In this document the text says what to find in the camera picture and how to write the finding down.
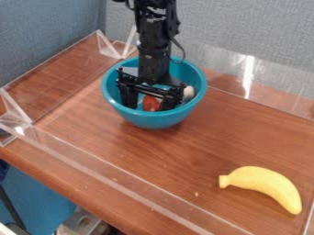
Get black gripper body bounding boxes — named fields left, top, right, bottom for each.
left=117, top=48, right=188, bottom=104

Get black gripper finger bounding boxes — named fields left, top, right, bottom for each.
left=119, top=84, right=140, bottom=109
left=161, top=95, right=182, bottom=111

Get brown white toy mushroom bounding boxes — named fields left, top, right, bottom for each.
left=142, top=85, right=196, bottom=112

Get blue bowl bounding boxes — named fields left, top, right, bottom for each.
left=101, top=57, right=208, bottom=129

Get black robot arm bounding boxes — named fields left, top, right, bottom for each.
left=113, top=0, right=188, bottom=111

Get clear acrylic barrier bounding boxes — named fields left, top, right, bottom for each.
left=0, top=33, right=314, bottom=235

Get yellow toy banana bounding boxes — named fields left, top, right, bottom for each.
left=218, top=166, right=303, bottom=215

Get black cable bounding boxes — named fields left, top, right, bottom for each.
left=169, top=36, right=188, bottom=65

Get grey metal bracket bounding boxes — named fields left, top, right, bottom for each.
left=55, top=207, right=111, bottom=235

